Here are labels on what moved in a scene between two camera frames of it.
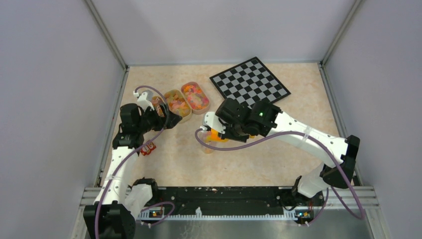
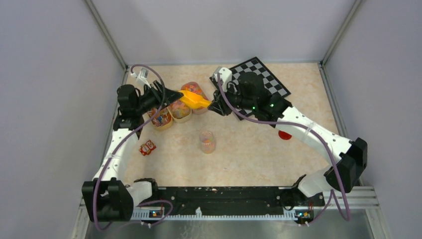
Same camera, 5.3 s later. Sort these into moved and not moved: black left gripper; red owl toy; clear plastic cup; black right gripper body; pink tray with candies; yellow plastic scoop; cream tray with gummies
Moved: black left gripper; yellow plastic scoop; black right gripper body
Not moved: pink tray with candies; cream tray with gummies; red owl toy; clear plastic cup
